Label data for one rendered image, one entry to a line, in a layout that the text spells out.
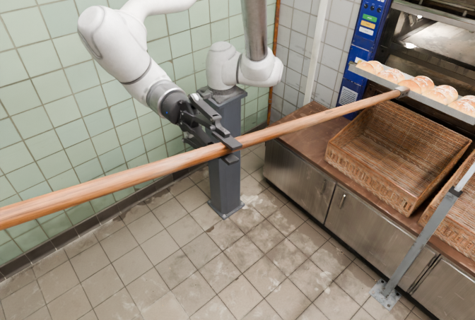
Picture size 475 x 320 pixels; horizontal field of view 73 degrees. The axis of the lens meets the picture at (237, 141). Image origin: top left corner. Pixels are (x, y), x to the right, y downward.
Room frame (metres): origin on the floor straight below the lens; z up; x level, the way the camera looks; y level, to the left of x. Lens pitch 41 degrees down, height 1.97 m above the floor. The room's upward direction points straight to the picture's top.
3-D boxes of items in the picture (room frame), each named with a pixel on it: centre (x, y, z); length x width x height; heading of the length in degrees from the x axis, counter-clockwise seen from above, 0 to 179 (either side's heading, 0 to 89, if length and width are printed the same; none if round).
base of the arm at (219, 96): (1.51, 0.10, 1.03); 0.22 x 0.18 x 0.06; 131
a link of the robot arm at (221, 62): (1.52, 0.08, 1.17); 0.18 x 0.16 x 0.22; 76
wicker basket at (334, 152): (1.35, -0.88, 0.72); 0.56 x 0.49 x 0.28; 39
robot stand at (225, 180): (1.52, 0.09, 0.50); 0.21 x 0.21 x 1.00; 41
